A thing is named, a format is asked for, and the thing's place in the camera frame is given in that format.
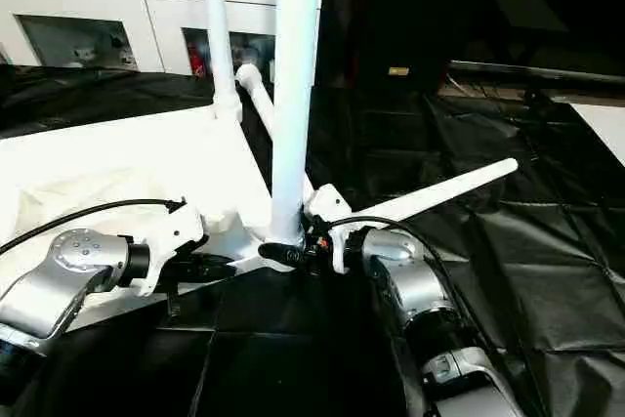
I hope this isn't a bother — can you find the white plastic table top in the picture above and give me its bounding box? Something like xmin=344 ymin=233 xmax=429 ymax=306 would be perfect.
xmin=0 ymin=104 xmax=318 ymax=335

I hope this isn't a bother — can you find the white plastic table leg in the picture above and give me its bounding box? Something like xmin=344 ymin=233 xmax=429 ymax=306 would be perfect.
xmin=234 ymin=63 xmax=318 ymax=205
xmin=363 ymin=157 xmax=520 ymax=228
xmin=266 ymin=0 xmax=323 ymax=247
xmin=197 ymin=0 xmax=243 ymax=123

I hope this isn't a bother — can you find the black work surface mat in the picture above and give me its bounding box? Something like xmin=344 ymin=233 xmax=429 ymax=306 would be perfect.
xmin=0 ymin=63 xmax=625 ymax=417

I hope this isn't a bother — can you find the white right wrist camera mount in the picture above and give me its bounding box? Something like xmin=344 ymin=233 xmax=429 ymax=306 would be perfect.
xmin=303 ymin=183 xmax=364 ymax=274

